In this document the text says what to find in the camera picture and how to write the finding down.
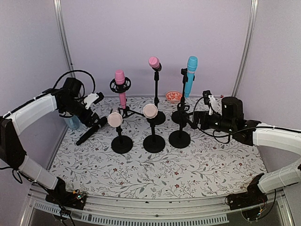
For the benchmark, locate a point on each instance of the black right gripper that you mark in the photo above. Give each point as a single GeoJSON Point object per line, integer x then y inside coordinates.
{"type": "Point", "coordinates": [202, 116]}

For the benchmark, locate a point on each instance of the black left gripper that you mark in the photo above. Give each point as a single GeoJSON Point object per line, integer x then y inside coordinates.
{"type": "Point", "coordinates": [89, 123]}

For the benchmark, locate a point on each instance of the black microphone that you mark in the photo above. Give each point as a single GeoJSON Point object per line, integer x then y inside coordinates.
{"type": "Point", "coordinates": [100, 123]}

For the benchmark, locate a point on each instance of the black round stand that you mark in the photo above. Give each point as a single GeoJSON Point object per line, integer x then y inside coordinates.
{"type": "Point", "coordinates": [121, 144]}
{"type": "Point", "coordinates": [153, 143]}
{"type": "Point", "coordinates": [179, 138]}

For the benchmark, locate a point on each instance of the beige microphone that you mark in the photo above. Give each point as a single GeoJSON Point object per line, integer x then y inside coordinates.
{"type": "Point", "coordinates": [150, 111]}
{"type": "Point", "coordinates": [115, 119]}

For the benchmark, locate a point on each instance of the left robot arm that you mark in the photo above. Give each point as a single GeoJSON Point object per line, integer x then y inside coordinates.
{"type": "Point", "coordinates": [64, 100]}

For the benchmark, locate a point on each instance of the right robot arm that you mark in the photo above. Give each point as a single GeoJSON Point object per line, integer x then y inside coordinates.
{"type": "Point", "coordinates": [252, 133]}

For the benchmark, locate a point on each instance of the black stand of blue microphone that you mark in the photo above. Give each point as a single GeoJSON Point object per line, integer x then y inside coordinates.
{"type": "Point", "coordinates": [182, 109]}

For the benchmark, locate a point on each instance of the black straight stand back middle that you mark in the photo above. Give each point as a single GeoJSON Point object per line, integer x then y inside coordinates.
{"type": "Point", "coordinates": [160, 118]}

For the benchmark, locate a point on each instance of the blue microphone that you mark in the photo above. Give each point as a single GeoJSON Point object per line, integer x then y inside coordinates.
{"type": "Point", "coordinates": [191, 68]}

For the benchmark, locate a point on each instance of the pink microphone on straight stand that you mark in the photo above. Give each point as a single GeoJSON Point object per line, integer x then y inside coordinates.
{"type": "Point", "coordinates": [154, 63]}

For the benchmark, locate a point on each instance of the blue ceramic mug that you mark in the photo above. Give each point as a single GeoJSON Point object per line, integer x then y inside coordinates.
{"type": "Point", "coordinates": [72, 122]}

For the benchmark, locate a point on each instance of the red patterned white bowl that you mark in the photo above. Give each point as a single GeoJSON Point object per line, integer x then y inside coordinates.
{"type": "Point", "coordinates": [173, 96]}

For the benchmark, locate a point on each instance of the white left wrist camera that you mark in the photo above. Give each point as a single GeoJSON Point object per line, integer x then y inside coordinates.
{"type": "Point", "coordinates": [93, 98]}

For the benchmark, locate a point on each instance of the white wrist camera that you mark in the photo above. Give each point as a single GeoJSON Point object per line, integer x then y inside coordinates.
{"type": "Point", "coordinates": [210, 101]}
{"type": "Point", "coordinates": [93, 98]}

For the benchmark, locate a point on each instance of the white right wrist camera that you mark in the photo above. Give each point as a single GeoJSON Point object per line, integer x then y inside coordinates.
{"type": "Point", "coordinates": [210, 101]}

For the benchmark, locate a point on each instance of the black tripod shock mount stand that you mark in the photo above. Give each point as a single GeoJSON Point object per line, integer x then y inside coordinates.
{"type": "Point", "coordinates": [127, 112]}

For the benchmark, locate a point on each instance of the pink microphone in shock mount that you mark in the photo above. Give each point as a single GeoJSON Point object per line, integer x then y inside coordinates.
{"type": "Point", "coordinates": [120, 81]}

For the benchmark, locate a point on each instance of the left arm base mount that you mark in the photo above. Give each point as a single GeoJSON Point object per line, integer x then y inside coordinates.
{"type": "Point", "coordinates": [74, 199]}

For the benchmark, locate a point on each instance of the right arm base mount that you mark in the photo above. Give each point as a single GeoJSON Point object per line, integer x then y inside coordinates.
{"type": "Point", "coordinates": [251, 197]}

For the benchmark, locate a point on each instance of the aluminium front frame rail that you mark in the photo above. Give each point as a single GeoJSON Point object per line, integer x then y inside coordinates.
{"type": "Point", "coordinates": [114, 211]}

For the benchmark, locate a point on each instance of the aluminium left corner post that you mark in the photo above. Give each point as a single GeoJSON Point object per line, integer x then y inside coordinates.
{"type": "Point", "coordinates": [62, 33]}

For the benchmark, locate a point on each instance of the aluminium corner post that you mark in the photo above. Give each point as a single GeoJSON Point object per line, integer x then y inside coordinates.
{"type": "Point", "coordinates": [247, 44]}
{"type": "Point", "coordinates": [62, 33]}

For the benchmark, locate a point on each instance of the aluminium right corner post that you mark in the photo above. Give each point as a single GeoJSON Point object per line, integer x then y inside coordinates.
{"type": "Point", "coordinates": [247, 44]}

